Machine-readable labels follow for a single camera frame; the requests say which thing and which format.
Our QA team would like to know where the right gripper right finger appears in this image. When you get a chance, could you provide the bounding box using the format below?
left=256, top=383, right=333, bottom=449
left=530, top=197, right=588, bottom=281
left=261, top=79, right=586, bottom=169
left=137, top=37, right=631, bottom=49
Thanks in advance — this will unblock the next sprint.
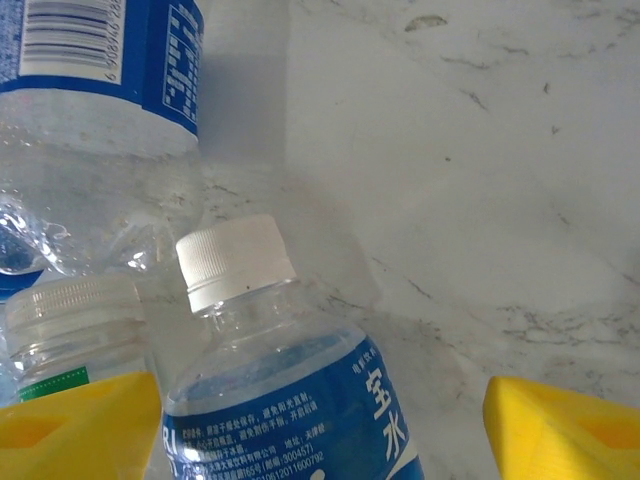
left=483, top=375, right=640, bottom=480

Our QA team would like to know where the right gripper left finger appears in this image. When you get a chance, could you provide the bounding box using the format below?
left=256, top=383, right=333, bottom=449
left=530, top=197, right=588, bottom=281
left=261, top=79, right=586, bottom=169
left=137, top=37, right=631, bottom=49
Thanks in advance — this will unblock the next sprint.
left=0, top=372, right=164, bottom=480

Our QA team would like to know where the clear bottle green white label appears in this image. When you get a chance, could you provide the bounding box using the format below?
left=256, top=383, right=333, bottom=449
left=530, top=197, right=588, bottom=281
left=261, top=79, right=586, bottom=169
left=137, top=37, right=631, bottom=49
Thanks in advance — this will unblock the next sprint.
left=0, top=274, right=161, bottom=409

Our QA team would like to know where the clear bottle blue label white cap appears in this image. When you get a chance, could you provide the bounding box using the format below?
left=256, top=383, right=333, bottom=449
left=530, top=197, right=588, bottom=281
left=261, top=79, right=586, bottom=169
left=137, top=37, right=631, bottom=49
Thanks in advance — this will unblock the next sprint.
left=162, top=213, right=426, bottom=480

